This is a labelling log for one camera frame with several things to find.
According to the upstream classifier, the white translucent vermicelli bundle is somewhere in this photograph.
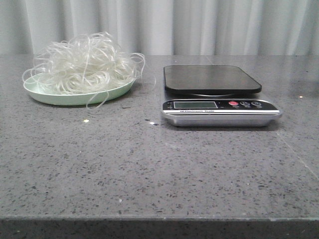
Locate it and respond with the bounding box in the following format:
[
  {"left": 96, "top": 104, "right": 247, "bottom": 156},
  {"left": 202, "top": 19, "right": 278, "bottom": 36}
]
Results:
[{"left": 22, "top": 32, "right": 157, "bottom": 109}]

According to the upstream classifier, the silver black kitchen scale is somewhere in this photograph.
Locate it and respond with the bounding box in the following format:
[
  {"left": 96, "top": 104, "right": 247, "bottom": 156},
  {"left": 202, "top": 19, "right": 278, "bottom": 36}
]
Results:
[{"left": 161, "top": 65, "right": 282, "bottom": 127}]

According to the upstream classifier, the light green round plate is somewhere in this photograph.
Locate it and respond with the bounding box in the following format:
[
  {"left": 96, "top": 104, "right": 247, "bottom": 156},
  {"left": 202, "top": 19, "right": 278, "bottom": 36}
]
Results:
[{"left": 23, "top": 74, "right": 135, "bottom": 106}]

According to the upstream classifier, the white pleated curtain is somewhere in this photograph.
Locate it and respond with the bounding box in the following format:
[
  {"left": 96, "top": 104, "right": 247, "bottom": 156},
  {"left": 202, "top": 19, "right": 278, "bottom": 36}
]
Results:
[{"left": 0, "top": 0, "right": 319, "bottom": 55}]

